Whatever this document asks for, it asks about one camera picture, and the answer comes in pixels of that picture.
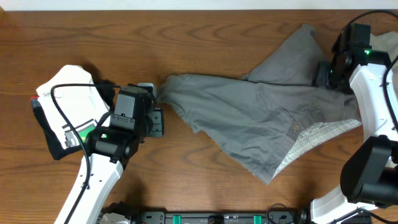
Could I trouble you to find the folded white printed t-shirt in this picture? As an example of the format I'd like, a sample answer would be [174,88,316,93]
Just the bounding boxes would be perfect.
[36,65,109,150]

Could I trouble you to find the beige khaki garment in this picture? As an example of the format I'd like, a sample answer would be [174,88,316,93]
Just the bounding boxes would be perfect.
[370,31,398,61]

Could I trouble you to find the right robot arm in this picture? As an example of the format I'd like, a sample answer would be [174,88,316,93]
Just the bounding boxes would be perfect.
[305,23,397,223]

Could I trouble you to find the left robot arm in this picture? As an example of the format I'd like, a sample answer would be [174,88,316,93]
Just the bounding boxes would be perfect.
[56,83,164,223]

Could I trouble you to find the folded black garment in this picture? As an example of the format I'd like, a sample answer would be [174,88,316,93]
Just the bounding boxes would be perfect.
[30,87,115,160]

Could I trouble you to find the grey shorts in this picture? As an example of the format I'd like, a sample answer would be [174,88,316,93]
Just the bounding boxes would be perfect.
[157,24,361,184]

